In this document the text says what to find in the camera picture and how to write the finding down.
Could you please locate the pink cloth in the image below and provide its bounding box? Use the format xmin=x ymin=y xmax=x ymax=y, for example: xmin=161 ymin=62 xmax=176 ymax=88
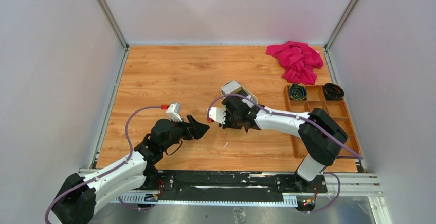
xmin=265 ymin=41 xmax=324 ymax=85

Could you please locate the beige oval card tray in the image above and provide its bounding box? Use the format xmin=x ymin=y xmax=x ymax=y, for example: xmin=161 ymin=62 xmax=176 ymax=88
xmin=220 ymin=80 xmax=259 ymax=104

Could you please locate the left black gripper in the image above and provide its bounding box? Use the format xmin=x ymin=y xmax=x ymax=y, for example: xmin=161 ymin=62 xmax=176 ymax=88
xmin=161 ymin=114 xmax=209 ymax=152

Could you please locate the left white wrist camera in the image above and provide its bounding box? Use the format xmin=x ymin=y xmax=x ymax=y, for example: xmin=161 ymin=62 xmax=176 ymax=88
xmin=161 ymin=102 xmax=183 ymax=122

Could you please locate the black blue coiled cable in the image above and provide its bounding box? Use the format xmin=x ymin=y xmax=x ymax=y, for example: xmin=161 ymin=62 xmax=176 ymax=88
xmin=288 ymin=83 xmax=308 ymax=101

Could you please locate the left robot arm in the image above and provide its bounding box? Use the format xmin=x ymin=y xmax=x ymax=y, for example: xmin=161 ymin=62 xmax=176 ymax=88
xmin=45 ymin=115 xmax=210 ymax=223

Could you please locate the wooden compartment organizer tray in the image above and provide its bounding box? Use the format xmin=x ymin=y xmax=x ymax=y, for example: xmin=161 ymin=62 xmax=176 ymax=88
xmin=283 ymin=83 xmax=361 ymax=158

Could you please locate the aluminium rail frame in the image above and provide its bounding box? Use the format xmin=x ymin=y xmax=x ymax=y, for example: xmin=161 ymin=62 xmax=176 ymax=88
xmin=61 ymin=167 xmax=392 ymax=224

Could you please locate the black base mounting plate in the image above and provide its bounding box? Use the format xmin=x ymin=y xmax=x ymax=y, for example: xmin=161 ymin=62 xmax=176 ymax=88
xmin=139 ymin=170 xmax=328 ymax=203

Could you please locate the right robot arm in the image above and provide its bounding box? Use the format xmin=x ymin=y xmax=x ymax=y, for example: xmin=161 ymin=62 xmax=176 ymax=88
xmin=222 ymin=94 xmax=348 ymax=192

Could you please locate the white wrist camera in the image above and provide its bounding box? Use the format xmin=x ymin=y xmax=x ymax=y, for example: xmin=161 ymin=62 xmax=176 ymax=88
xmin=161 ymin=102 xmax=183 ymax=122
xmin=207 ymin=107 xmax=226 ymax=125

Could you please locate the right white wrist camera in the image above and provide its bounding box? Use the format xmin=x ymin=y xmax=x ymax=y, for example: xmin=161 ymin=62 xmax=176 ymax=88
xmin=207 ymin=107 xmax=226 ymax=125

